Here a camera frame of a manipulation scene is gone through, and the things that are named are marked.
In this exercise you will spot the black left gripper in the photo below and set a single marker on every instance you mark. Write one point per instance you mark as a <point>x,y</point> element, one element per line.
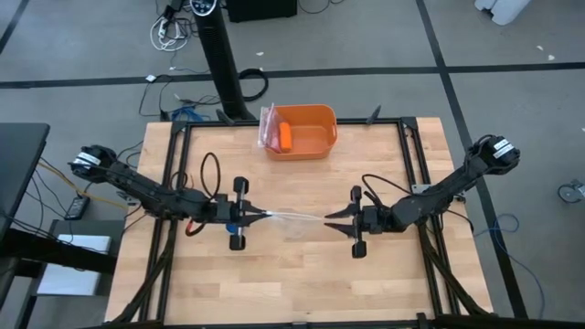
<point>228,211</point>

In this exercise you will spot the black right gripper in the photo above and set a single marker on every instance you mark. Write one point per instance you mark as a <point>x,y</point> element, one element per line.
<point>370,219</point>

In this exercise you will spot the clear plastic bag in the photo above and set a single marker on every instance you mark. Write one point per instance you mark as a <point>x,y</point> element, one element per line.
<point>297,221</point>

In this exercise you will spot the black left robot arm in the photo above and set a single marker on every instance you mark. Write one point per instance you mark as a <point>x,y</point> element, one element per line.
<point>146,189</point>

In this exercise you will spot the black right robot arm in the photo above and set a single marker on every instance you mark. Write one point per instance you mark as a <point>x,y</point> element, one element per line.
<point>439,192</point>

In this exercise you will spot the orange bandage roll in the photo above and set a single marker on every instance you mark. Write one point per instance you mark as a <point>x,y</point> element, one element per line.
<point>285,137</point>

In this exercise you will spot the clear bag with orange roll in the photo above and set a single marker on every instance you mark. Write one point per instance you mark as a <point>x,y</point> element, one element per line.
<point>269,128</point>

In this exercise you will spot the orange plastic bin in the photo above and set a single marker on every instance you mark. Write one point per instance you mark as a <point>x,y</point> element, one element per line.
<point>311,137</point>

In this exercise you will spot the black clamp lever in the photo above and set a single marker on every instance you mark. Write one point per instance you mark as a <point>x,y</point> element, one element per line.
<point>225,117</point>
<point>374,114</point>

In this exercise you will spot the black tower fan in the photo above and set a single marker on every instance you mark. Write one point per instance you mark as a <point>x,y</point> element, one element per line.
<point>219,55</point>

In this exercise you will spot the white plug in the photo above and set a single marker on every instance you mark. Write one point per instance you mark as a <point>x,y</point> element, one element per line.
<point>151,78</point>

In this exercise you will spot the black power adapter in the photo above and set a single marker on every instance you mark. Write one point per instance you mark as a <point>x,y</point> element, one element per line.
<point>77,207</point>

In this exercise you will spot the white flat board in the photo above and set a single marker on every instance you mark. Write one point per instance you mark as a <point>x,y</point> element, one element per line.
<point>73,269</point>

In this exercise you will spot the black box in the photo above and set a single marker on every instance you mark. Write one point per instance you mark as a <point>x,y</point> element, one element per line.
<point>260,9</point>

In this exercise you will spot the grey caster wheel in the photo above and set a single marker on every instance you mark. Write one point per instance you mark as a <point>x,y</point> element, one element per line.
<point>569,192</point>

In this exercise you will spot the black desk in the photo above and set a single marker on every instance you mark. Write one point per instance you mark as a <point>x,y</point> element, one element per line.
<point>20,155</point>

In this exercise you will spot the white plastic object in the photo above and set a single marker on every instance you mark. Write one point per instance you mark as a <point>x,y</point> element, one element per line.
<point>503,9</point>

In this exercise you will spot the silver metal bracket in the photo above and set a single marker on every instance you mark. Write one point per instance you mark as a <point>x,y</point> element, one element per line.
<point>419,188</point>
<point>125,197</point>

